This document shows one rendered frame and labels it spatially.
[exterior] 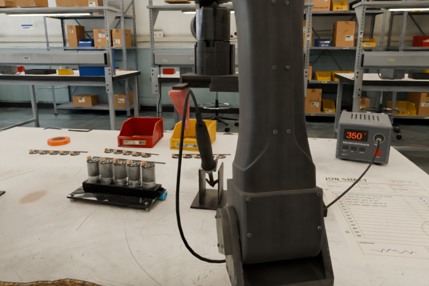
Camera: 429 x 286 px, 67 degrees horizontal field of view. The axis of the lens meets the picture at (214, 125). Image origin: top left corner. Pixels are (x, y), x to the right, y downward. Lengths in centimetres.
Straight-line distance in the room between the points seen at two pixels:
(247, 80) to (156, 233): 31
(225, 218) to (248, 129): 8
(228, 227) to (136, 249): 23
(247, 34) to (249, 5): 2
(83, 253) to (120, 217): 10
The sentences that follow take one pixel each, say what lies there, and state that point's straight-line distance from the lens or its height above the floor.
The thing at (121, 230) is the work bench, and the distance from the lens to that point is 53.
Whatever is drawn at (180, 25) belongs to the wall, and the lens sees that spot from 508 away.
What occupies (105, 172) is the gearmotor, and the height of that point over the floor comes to 80.
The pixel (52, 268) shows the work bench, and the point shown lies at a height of 75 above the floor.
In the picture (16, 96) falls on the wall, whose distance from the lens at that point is 645.
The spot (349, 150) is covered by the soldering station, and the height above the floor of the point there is 78.
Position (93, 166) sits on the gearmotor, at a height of 80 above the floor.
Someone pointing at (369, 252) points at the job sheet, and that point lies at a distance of 51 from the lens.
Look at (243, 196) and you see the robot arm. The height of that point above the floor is 91.
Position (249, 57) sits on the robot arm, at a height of 101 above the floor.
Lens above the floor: 102
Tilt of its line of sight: 14 degrees down
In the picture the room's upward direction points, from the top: straight up
